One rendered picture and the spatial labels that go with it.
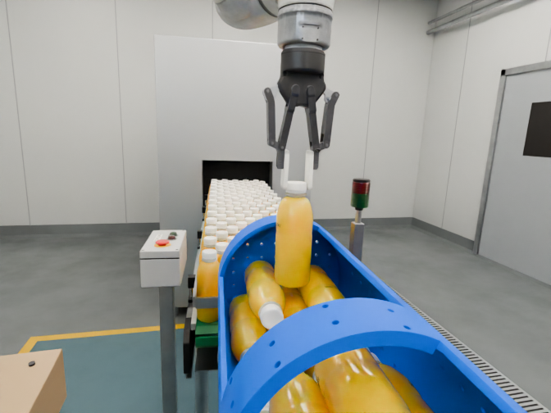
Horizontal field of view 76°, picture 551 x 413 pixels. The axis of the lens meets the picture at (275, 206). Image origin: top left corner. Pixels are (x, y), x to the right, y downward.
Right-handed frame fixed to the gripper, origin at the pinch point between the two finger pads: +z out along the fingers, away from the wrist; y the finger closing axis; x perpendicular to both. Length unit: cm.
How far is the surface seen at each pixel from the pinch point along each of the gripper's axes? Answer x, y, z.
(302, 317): -30.3, -5.7, 11.6
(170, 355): 34, -28, 60
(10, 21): 418, -247, -116
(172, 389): 34, -27, 72
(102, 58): 424, -153, -84
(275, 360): -34.0, -9.0, 13.6
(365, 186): 51, 37, 11
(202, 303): 23.6, -17.7, 38.0
